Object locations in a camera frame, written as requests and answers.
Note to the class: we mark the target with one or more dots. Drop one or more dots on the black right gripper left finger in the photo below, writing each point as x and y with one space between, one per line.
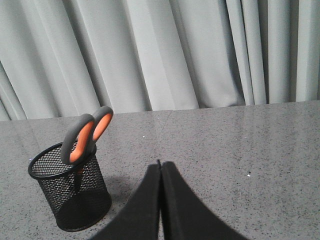
139 218

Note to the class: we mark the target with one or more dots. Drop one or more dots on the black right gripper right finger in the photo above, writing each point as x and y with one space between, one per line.
184 215

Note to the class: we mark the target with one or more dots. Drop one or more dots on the grey and orange scissors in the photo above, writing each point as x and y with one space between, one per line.
79 144

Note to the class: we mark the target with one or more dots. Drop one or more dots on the pale grey curtain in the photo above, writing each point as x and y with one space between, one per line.
61 58

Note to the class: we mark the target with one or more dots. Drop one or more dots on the black wire mesh bucket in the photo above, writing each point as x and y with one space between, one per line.
77 195

